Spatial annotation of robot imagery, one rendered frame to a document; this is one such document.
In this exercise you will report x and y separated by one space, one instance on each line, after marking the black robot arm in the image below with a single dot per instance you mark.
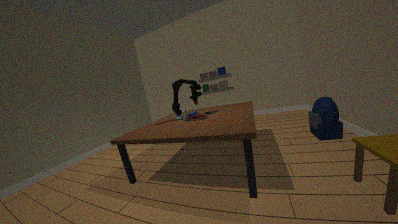
176 86

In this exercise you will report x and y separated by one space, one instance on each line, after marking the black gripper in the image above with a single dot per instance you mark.
194 97

